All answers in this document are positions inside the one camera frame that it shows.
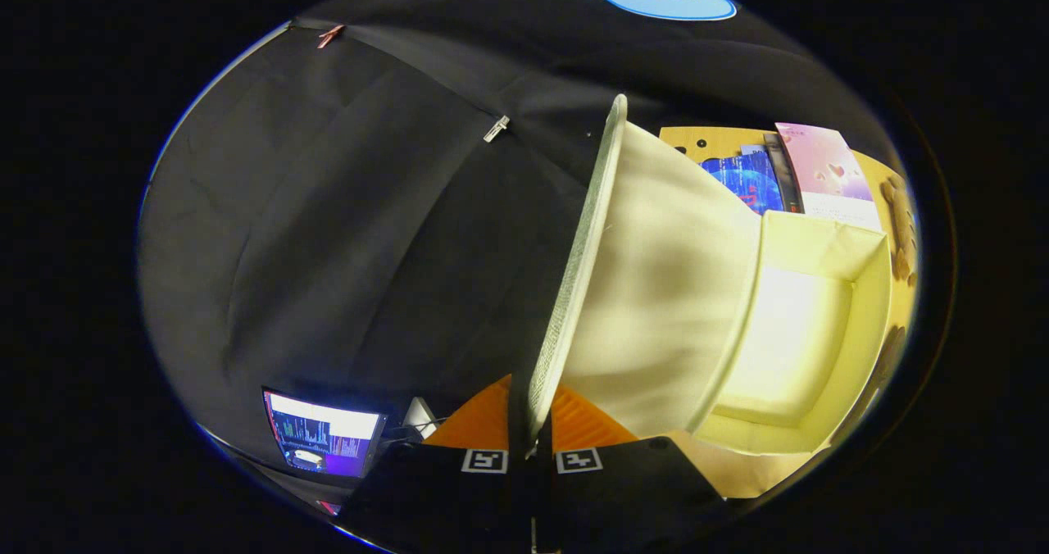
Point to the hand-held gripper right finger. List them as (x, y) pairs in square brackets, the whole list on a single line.
[(623, 488)]

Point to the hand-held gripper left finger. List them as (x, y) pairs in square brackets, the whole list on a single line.
[(447, 497)]

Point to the cream fabric storage box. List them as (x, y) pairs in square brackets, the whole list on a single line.
[(672, 292)]

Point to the small white object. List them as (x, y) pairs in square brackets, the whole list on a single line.
[(420, 416)]

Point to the computer monitor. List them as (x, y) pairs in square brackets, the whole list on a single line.
[(324, 435)]

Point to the blue book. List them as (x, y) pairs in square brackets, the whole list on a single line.
[(750, 181)]

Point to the dark thin book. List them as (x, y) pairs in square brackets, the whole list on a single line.
[(785, 173)]

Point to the white clip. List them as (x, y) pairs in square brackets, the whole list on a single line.
[(496, 128)]

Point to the pink book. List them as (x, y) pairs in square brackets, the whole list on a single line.
[(828, 173)]

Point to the brown bread plush toy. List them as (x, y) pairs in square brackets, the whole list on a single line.
[(901, 226)]

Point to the red clip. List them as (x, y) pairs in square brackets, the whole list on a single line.
[(330, 36)]

